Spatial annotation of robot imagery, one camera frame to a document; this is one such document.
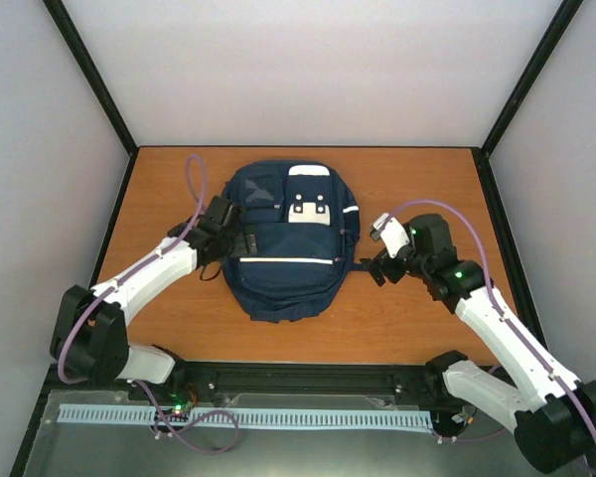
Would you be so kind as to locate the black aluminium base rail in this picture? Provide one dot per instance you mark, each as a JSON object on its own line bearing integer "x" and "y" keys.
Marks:
{"x": 420, "y": 385}

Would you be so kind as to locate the black frame post right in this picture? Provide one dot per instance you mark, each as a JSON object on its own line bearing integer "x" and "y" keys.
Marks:
{"x": 544, "y": 49}

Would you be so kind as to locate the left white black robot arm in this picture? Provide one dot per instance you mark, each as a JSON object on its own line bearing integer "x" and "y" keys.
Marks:
{"x": 90, "y": 341}

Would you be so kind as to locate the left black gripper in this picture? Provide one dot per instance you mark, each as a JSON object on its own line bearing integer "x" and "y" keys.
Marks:
{"x": 241, "y": 246}

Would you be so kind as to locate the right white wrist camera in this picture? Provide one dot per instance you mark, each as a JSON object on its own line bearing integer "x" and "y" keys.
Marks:
{"x": 391, "y": 232}

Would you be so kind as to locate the light blue cable duct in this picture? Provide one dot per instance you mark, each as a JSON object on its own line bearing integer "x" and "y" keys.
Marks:
{"x": 251, "y": 418}

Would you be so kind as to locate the navy blue student backpack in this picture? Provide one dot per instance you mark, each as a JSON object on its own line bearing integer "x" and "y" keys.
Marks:
{"x": 306, "y": 223}

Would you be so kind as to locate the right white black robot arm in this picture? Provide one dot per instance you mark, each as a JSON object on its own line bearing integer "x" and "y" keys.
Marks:
{"x": 550, "y": 412}

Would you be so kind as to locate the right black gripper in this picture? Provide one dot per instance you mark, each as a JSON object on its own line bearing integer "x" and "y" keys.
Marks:
{"x": 377, "y": 261}

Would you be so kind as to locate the black frame post left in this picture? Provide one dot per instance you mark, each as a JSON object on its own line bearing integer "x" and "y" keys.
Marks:
{"x": 73, "y": 40}

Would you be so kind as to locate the black frame post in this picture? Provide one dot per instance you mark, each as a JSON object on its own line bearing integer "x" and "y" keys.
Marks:
{"x": 544, "y": 49}
{"x": 73, "y": 40}

